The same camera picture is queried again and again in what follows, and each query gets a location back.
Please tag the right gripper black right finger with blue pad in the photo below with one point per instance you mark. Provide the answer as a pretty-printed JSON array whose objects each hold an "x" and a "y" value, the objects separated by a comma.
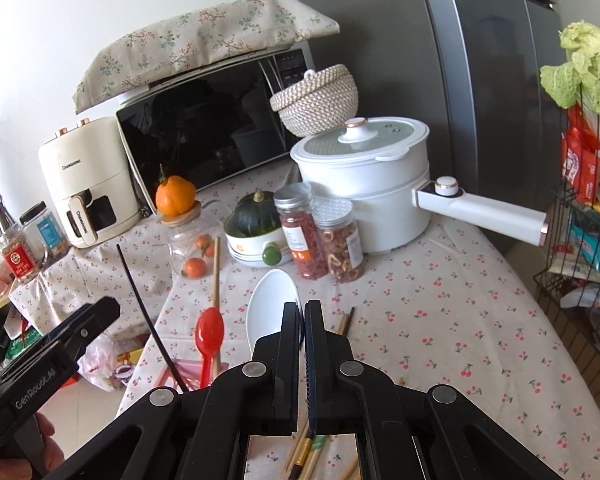
[{"x": 404, "y": 433}]

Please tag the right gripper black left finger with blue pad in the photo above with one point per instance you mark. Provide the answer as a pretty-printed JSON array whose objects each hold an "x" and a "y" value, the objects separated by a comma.
[{"x": 201, "y": 434}]

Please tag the red plastic spoon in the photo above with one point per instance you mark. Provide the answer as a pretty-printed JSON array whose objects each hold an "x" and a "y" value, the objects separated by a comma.
[{"x": 209, "y": 335}]

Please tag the black chopstick gold band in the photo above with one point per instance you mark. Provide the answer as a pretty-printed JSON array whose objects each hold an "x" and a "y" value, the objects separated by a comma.
[
  {"x": 296, "y": 471},
  {"x": 151, "y": 327}
]

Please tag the white plastic spoon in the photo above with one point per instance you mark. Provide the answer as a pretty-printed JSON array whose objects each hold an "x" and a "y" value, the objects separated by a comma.
[{"x": 266, "y": 305}]

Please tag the pink perforated utensil holder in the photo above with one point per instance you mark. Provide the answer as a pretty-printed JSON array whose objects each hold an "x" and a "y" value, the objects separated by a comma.
[{"x": 190, "y": 372}]

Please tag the person hand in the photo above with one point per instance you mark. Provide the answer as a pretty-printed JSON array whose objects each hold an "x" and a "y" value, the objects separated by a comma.
[{"x": 53, "y": 457}]

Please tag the light chopstick green band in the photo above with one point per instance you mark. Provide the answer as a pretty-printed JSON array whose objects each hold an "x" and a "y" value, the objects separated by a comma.
[{"x": 314, "y": 454}]

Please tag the clear plastic bag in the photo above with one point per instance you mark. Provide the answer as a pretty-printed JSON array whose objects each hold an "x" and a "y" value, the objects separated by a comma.
[{"x": 109, "y": 364}]

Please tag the thin brown chopstick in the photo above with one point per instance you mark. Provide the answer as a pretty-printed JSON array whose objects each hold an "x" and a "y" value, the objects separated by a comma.
[{"x": 300, "y": 436}]

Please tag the cherry print tablecloth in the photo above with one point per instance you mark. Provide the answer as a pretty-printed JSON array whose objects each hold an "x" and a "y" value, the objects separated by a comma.
[{"x": 444, "y": 308}]

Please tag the jar with red label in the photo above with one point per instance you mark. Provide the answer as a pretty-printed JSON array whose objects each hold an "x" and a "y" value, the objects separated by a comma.
[{"x": 19, "y": 255}]

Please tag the clear canister black lid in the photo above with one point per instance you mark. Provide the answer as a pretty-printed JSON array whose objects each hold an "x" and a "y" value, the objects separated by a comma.
[{"x": 44, "y": 233}]

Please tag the glass jar with tangerines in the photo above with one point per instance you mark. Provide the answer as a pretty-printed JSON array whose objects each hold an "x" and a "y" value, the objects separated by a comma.
[{"x": 192, "y": 235}]

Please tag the white bowl green knob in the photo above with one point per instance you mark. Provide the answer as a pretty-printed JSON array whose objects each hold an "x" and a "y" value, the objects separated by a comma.
[{"x": 262, "y": 251}]

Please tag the jar of dried slices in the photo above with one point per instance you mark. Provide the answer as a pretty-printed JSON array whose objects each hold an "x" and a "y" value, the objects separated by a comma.
[{"x": 334, "y": 219}]

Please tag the dark green squash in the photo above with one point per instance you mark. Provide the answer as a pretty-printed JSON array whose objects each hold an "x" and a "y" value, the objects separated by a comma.
[{"x": 256, "y": 213}]

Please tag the orange citrus fruit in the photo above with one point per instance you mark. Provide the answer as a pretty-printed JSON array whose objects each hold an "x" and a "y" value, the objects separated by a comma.
[{"x": 175, "y": 195}]

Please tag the jar of red dried fruit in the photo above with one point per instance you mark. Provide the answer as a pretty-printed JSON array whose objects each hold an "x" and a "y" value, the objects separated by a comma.
[{"x": 294, "y": 204}]

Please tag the cream air fryer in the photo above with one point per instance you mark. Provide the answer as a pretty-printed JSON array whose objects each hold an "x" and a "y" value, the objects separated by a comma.
[{"x": 88, "y": 176}]

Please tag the white electric cooking pot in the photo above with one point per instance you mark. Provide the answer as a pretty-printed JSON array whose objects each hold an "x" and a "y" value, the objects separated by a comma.
[{"x": 381, "y": 165}]

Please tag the black microwave oven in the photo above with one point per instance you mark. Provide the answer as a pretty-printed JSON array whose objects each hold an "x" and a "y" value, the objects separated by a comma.
[{"x": 209, "y": 124}]

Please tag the red plastic bag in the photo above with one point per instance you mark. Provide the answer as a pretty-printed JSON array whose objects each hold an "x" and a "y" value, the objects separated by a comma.
[{"x": 581, "y": 156}]

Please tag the woven lidded basket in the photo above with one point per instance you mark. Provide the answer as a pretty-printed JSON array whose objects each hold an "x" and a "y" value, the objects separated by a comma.
[{"x": 320, "y": 101}]

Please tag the grey refrigerator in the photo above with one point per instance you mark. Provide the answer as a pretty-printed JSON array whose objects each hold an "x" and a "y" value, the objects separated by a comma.
[{"x": 470, "y": 71}]

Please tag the green leafy vegetables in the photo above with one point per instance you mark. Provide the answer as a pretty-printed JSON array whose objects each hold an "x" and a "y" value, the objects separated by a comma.
[{"x": 577, "y": 80}]

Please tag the floral cloth cover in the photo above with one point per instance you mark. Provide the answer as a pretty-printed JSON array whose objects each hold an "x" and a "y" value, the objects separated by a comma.
[{"x": 196, "y": 39}]

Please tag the black wire rack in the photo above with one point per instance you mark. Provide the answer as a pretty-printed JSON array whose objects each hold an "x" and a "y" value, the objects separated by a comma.
[{"x": 570, "y": 282}]

